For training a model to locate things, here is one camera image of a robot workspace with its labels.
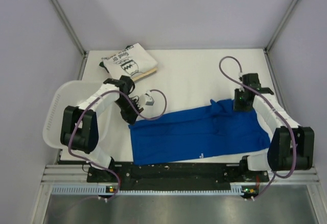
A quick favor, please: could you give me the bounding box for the white plastic basket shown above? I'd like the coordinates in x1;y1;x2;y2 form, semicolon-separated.
43;81;119;149

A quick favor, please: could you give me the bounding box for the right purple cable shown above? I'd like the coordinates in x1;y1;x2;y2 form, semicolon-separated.
219;57;298;202

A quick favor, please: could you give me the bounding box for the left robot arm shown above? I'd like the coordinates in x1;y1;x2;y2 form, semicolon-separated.
60;76;143;182

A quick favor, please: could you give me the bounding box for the purple cable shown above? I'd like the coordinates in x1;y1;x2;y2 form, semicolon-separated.
219;57;298;202
67;89;168;202

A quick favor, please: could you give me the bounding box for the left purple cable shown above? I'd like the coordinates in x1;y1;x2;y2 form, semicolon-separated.
67;89;168;202

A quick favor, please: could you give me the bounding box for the aluminium front rail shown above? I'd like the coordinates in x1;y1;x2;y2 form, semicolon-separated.
41;165;320;185

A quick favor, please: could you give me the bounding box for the right aluminium frame post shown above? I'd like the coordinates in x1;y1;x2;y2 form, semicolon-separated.
264;0;314;53

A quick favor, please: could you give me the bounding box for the left aluminium frame post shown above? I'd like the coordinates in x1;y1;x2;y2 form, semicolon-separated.
38;0;87;56

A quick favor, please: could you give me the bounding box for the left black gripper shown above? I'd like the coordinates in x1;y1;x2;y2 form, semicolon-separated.
114;96;143;126

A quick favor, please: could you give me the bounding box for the aluminium frame post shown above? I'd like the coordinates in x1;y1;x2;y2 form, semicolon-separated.
264;0;314;53
38;0;87;56

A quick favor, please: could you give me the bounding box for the blue t-shirt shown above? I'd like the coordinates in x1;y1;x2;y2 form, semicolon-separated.
129;99;270;165

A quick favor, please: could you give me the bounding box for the grey slotted cable duct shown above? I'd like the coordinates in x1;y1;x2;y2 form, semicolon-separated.
51;185;256;196

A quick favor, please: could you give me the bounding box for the white folded printed t-shirt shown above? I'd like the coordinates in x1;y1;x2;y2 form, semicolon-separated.
99;43;158;79

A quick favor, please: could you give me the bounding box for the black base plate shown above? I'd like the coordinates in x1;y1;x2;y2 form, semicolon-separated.
86;161;259;191

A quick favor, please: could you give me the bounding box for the beige folded t-shirt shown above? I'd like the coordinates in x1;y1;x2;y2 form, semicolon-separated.
131;67;157;82

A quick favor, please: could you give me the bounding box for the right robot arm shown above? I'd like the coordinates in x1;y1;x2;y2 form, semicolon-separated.
233;73;315;181

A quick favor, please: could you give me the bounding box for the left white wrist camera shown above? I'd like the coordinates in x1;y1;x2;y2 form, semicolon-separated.
138;90;154;108

